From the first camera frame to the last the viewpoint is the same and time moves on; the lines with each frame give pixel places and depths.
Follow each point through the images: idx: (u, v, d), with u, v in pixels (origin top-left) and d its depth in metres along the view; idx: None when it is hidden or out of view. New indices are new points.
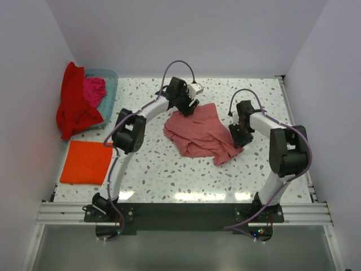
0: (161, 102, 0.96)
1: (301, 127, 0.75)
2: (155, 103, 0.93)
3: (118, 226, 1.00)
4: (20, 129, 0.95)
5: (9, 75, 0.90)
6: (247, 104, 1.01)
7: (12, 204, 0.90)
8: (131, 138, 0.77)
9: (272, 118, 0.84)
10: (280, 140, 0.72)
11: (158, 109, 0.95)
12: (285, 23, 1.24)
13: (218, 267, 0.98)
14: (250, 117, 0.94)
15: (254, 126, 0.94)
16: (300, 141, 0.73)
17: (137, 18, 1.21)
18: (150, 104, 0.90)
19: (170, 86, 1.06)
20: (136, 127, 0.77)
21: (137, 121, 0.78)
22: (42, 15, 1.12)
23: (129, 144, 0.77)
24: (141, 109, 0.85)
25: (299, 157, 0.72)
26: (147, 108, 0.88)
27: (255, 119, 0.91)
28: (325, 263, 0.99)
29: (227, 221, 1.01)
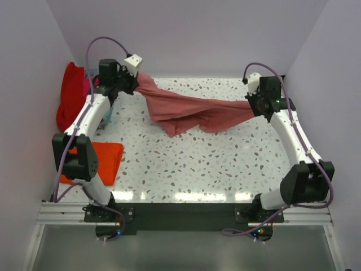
0: (99, 103, 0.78)
1: (329, 165, 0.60)
2: (93, 107, 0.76)
3: (118, 225, 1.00)
4: (20, 128, 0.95)
5: (10, 74, 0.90)
6: (273, 84, 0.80)
7: (11, 204, 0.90)
8: (81, 165, 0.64)
9: (300, 136, 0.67)
10: (300, 183, 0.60)
11: (100, 112, 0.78)
12: (284, 23, 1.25)
13: (218, 267, 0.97)
14: (272, 114, 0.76)
15: (275, 126, 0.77)
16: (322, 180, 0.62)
17: (137, 18, 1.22)
18: (85, 112, 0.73)
19: (101, 76, 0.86)
20: (82, 152, 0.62)
21: (78, 144, 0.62)
22: (42, 15, 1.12)
23: (83, 171, 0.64)
24: (76, 125, 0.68)
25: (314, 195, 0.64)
26: (84, 120, 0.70)
27: (280, 125, 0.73)
28: (325, 263, 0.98)
29: (227, 221, 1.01)
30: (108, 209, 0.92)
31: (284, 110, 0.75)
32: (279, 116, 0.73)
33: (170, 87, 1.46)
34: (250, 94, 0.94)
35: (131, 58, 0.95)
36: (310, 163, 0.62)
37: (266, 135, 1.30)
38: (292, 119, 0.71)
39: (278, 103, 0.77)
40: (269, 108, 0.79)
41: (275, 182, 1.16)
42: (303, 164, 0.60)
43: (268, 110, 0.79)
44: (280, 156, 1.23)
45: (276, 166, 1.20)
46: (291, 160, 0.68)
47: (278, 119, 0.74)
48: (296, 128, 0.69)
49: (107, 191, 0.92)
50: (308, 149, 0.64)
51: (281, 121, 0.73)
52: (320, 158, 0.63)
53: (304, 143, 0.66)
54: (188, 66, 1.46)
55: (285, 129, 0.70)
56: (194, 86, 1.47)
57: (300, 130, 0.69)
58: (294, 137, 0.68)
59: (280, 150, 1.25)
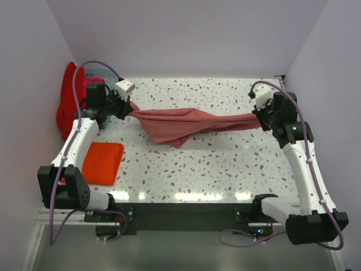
0: (87, 128, 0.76)
1: (342, 216, 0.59)
2: (80, 132, 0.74)
3: (118, 226, 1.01)
4: (20, 129, 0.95)
5: (9, 74, 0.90)
6: (289, 106, 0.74)
7: (11, 204, 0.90)
8: (71, 197, 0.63)
9: (315, 180, 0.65)
10: (311, 231, 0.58)
11: (88, 137, 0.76)
12: (285, 23, 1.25)
13: (218, 267, 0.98)
14: (287, 143, 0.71)
15: (286, 153, 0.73)
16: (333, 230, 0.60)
17: (137, 18, 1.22)
18: (72, 140, 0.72)
19: (88, 100, 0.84)
20: (71, 186, 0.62)
21: (66, 176, 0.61)
22: (42, 15, 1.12)
23: (74, 202, 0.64)
24: (64, 156, 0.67)
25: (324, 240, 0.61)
26: (71, 149, 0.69)
27: (294, 158, 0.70)
28: (325, 262, 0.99)
29: (227, 221, 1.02)
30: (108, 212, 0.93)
31: (299, 141, 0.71)
32: (294, 149, 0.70)
33: (170, 87, 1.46)
34: (258, 109, 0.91)
35: (121, 82, 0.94)
36: (323, 213, 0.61)
37: (266, 135, 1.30)
38: (309, 157, 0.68)
39: (295, 129, 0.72)
40: (284, 132, 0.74)
41: (275, 181, 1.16)
42: (316, 214, 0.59)
43: (282, 135, 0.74)
44: (280, 156, 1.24)
45: (276, 167, 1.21)
46: (301, 201, 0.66)
47: (293, 152, 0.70)
48: (312, 167, 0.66)
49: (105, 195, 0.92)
50: (322, 199, 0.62)
51: (296, 155, 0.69)
52: (334, 209, 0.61)
53: (319, 187, 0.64)
54: (188, 66, 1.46)
55: (299, 166, 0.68)
56: (194, 86, 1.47)
57: (315, 169, 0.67)
58: (308, 179, 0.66)
59: (280, 150, 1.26)
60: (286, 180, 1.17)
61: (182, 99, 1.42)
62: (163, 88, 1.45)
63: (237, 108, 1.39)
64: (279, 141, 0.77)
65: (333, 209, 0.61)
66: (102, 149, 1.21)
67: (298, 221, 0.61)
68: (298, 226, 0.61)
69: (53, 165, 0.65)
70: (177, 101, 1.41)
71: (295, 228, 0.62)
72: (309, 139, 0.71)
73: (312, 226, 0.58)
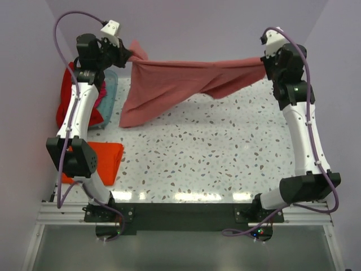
0: (86, 95, 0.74)
1: (335, 176, 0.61)
2: (81, 101, 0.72)
3: (118, 226, 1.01)
4: (20, 128, 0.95)
5: (10, 75, 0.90)
6: (296, 64, 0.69)
7: (11, 204, 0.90)
8: (80, 165, 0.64)
9: (312, 143, 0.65)
10: (302, 189, 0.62)
11: (89, 105, 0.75)
12: (284, 25, 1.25)
13: (218, 267, 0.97)
14: (287, 105, 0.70)
15: (286, 115, 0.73)
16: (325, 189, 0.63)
17: (138, 19, 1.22)
18: (74, 110, 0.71)
19: (82, 57, 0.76)
20: (79, 153, 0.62)
21: (73, 145, 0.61)
22: (42, 15, 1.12)
23: (83, 169, 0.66)
24: (69, 127, 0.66)
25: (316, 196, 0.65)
26: (75, 119, 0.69)
27: (293, 120, 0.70)
28: (325, 263, 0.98)
29: (227, 221, 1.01)
30: (108, 208, 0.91)
31: (300, 103, 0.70)
32: (295, 112, 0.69)
33: None
34: (267, 56, 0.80)
35: (106, 28, 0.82)
36: (317, 174, 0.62)
37: (266, 135, 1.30)
38: (308, 119, 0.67)
39: (296, 91, 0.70)
40: (285, 94, 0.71)
41: (275, 181, 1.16)
42: (309, 175, 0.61)
43: (284, 96, 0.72)
44: (280, 156, 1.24)
45: (276, 166, 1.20)
46: (296, 162, 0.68)
47: (293, 114, 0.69)
48: (310, 132, 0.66)
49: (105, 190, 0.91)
50: (318, 159, 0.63)
51: (295, 117, 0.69)
52: (328, 169, 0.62)
53: (315, 149, 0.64)
54: None
55: (298, 129, 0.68)
56: None
57: (313, 132, 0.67)
58: (306, 141, 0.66)
59: (280, 150, 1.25)
60: None
61: None
62: None
63: (236, 108, 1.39)
64: (277, 97, 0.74)
65: (327, 169, 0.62)
66: (102, 147, 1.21)
67: (295, 179, 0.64)
68: (294, 183, 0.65)
69: (60, 136, 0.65)
70: None
71: (290, 185, 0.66)
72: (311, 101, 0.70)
73: (304, 184, 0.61)
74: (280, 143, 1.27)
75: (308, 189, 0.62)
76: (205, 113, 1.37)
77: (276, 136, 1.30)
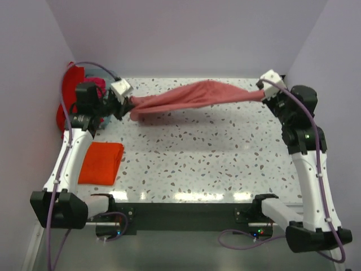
0: (79, 141, 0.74)
1: (345, 233, 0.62)
2: (72, 149, 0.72)
3: (118, 225, 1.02)
4: (19, 129, 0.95)
5: (9, 74, 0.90)
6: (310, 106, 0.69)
7: (11, 204, 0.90)
8: (67, 220, 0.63)
9: (325, 198, 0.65)
10: (312, 247, 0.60)
11: (81, 152, 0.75)
12: (284, 24, 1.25)
13: (218, 267, 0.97)
14: (298, 153, 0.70)
15: (294, 161, 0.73)
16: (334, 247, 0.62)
17: (137, 19, 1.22)
18: (64, 160, 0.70)
19: (80, 104, 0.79)
20: (66, 209, 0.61)
21: (60, 201, 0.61)
22: (42, 15, 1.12)
23: (70, 224, 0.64)
24: (57, 180, 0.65)
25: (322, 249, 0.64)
26: (64, 170, 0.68)
27: (303, 170, 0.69)
28: (326, 263, 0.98)
29: (227, 221, 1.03)
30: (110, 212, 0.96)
31: (310, 152, 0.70)
32: (306, 162, 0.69)
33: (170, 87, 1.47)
34: (268, 99, 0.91)
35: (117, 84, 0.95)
36: (328, 231, 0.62)
37: (266, 135, 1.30)
38: (320, 172, 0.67)
39: (308, 138, 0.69)
40: (294, 140, 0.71)
41: (275, 181, 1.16)
42: (320, 232, 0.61)
43: (293, 142, 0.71)
44: (280, 156, 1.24)
45: (276, 166, 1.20)
46: (303, 213, 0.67)
47: (303, 164, 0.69)
48: (321, 185, 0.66)
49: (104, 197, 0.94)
50: (329, 217, 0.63)
51: (306, 166, 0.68)
52: (338, 228, 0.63)
53: (326, 205, 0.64)
54: (188, 67, 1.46)
55: (309, 179, 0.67)
56: None
57: (324, 185, 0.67)
58: (317, 195, 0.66)
59: (280, 150, 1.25)
60: (286, 180, 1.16)
61: None
62: (163, 88, 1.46)
63: (237, 108, 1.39)
64: (286, 143, 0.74)
65: (338, 227, 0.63)
66: (103, 148, 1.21)
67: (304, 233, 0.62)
68: (300, 237, 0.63)
69: (46, 189, 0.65)
70: None
71: (296, 239, 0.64)
72: (322, 149, 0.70)
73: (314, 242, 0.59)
74: (280, 144, 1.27)
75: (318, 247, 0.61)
76: (205, 113, 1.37)
77: (277, 135, 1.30)
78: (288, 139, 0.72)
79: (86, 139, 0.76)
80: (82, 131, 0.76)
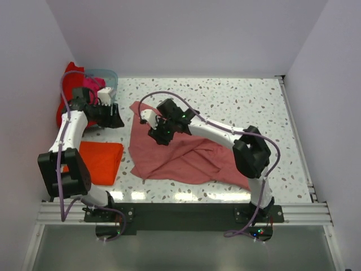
0: (77, 118, 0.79)
1: (253, 128, 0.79)
2: (71, 123, 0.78)
3: (118, 225, 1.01)
4: (20, 129, 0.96)
5: (8, 75, 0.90)
6: (170, 105, 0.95)
7: (11, 204, 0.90)
8: (75, 180, 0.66)
9: (219, 126, 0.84)
10: (247, 154, 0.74)
11: (80, 126, 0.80)
12: (284, 24, 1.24)
13: (217, 267, 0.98)
14: (189, 127, 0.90)
15: (195, 131, 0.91)
16: (257, 138, 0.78)
17: (136, 19, 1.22)
18: (65, 129, 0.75)
19: (74, 98, 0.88)
20: (74, 166, 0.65)
21: (67, 158, 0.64)
22: (41, 14, 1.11)
23: (78, 186, 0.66)
24: (61, 140, 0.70)
25: (259, 152, 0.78)
26: (67, 135, 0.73)
27: (199, 129, 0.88)
28: (325, 263, 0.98)
29: (227, 221, 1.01)
30: (108, 209, 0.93)
31: (193, 117, 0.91)
32: (194, 123, 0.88)
33: (170, 87, 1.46)
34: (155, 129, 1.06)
35: (104, 89, 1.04)
36: (243, 136, 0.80)
37: (266, 135, 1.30)
38: (204, 119, 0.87)
39: (184, 117, 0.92)
40: (183, 125, 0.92)
41: (275, 181, 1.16)
42: (240, 143, 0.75)
43: (184, 126, 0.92)
44: (280, 156, 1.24)
45: (276, 167, 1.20)
46: (228, 147, 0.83)
47: (195, 126, 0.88)
48: (212, 124, 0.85)
49: (102, 192, 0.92)
50: (232, 129, 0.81)
51: (197, 126, 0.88)
52: (243, 129, 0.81)
53: (224, 129, 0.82)
54: (188, 66, 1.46)
55: (206, 130, 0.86)
56: (194, 86, 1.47)
57: (215, 122, 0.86)
58: (215, 130, 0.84)
59: (280, 151, 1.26)
60: (286, 180, 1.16)
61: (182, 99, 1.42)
62: (163, 88, 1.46)
63: (237, 108, 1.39)
64: (186, 131, 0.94)
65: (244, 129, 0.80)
66: (102, 149, 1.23)
67: (236, 158, 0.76)
68: (238, 160, 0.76)
69: (52, 151, 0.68)
70: (177, 101, 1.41)
71: (239, 163, 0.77)
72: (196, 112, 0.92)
73: (242, 152, 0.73)
74: (280, 143, 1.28)
75: (248, 149, 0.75)
76: (205, 113, 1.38)
77: (276, 136, 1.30)
78: (180, 129, 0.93)
79: (83, 117, 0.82)
80: (76, 110, 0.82)
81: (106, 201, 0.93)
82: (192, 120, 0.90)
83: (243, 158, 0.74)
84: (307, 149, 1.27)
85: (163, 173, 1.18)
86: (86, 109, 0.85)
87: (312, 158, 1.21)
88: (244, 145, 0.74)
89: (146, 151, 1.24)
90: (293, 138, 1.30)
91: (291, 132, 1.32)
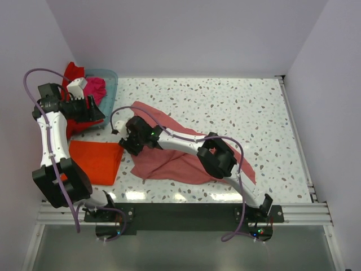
0: (56, 121, 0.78)
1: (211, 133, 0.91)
2: (53, 128, 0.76)
3: (118, 226, 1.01)
4: (20, 129, 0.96)
5: (8, 75, 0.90)
6: (141, 124, 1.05)
7: (11, 204, 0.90)
8: (76, 186, 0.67)
9: (183, 138, 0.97)
10: (211, 158, 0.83)
11: (62, 128, 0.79)
12: (284, 23, 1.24)
13: (217, 267, 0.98)
14: (159, 141, 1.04)
15: (165, 145, 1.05)
16: (216, 140, 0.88)
17: (137, 19, 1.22)
18: (49, 138, 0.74)
19: (44, 98, 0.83)
20: (73, 174, 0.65)
21: (63, 168, 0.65)
22: (40, 14, 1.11)
23: (82, 190, 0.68)
24: (51, 152, 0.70)
25: (223, 154, 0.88)
26: (54, 144, 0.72)
27: (167, 143, 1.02)
28: (325, 263, 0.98)
29: (227, 221, 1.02)
30: (106, 209, 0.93)
31: (162, 133, 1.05)
32: (163, 138, 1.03)
33: (170, 87, 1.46)
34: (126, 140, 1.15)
35: (74, 82, 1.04)
36: (205, 143, 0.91)
37: (266, 135, 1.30)
38: (170, 134, 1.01)
39: (153, 134, 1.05)
40: (153, 142, 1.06)
41: (275, 181, 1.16)
42: (201, 149, 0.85)
43: (154, 143, 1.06)
44: (280, 156, 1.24)
45: (276, 167, 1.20)
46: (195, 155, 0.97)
47: (163, 140, 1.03)
48: (176, 136, 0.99)
49: (101, 192, 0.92)
50: (193, 138, 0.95)
51: (165, 140, 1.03)
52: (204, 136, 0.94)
53: (186, 139, 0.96)
54: (188, 66, 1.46)
55: (172, 142, 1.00)
56: (194, 86, 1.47)
57: (178, 134, 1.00)
58: (180, 141, 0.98)
59: (280, 150, 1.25)
60: (286, 180, 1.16)
61: (182, 99, 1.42)
62: (163, 88, 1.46)
63: (236, 108, 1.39)
64: (158, 147, 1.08)
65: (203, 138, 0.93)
66: (97, 149, 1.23)
67: (204, 165, 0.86)
68: (206, 165, 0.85)
69: (45, 165, 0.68)
70: (177, 101, 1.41)
71: (207, 167, 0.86)
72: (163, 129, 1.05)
73: (205, 157, 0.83)
74: (280, 143, 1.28)
75: (211, 154, 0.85)
76: (205, 113, 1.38)
77: (277, 136, 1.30)
78: (152, 144, 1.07)
79: (62, 118, 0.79)
80: (52, 112, 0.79)
81: (106, 201, 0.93)
82: (159, 136, 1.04)
83: (208, 162, 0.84)
84: (306, 149, 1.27)
85: (163, 173, 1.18)
86: (61, 107, 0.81)
87: (313, 158, 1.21)
88: (206, 151, 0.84)
89: (146, 150, 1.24)
90: (293, 138, 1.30)
91: (291, 132, 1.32)
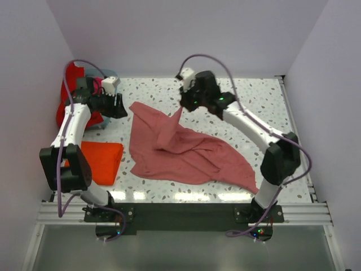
0: (80, 112, 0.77)
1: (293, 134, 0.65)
2: (75, 117, 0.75)
3: (117, 226, 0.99)
4: (19, 130, 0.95)
5: (8, 75, 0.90)
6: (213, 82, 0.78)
7: (11, 204, 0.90)
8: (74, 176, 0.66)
9: (256, 121, 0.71)
10: (278, 160, 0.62)
11: (82, 120, 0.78)
12: (284, 24, 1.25)
13: (217, 267, 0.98)
14: (226, 109, 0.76)
15: (228, 118, 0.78)
16: (293, 145, 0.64)
17: (136, 19, 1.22)
18: (67, 124, 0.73)
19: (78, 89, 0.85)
20: (74, 161, 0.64)
21: (68, 153, 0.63)
22: (40, 14, 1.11)
23: (78, 182, 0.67)
24: (62, 135, 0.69)
25: (289, 161, 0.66)
26: (69, 130, 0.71)
27: (234, 118, 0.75)
28: (325, 263, 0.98)
29: (227, 221, 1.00)
30: (107, 209, 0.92)
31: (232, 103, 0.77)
32: (230, 110, 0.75)
33: (170, 87, 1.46)
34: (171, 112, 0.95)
35: (108, 79, 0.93)
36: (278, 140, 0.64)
37: None
38: (242, 109, 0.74)
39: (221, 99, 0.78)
40: (217, 108, 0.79)
41: None
42: (272, 145, 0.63)
43: (218, 109, 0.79)
44: None
45: None
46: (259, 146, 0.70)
47: (230, 112, 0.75)
48: (249, 116, 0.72)
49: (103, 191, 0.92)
50: (269, 130, 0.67)
51: (233, 113, 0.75)
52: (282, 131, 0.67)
53: (262, 126, 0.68)
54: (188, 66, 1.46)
55: (241, 119, 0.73)
56: None
57: (252, 117, 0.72)
58: (250, 123, 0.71)
59: None
60: None
61: None
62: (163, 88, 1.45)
63: None
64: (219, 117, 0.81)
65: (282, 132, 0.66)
66: (97, 148, 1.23)
67: (264, 161, 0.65)
68: (266, 162, 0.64)
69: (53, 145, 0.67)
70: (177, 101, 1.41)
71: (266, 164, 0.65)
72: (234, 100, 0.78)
73: (273, 156, 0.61)
74: None
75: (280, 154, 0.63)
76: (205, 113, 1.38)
77: None
78: (214, 111, 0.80)
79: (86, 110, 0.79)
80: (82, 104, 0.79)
81: (105, 201, 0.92)
82: (229, 104, 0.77)
83: (272, 164, 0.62)
84: (307, 149, 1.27)
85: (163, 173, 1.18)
86: (89, 102, 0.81)
87: (312, 157, 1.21)
88: (278, 149, 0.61)
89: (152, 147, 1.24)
90: None
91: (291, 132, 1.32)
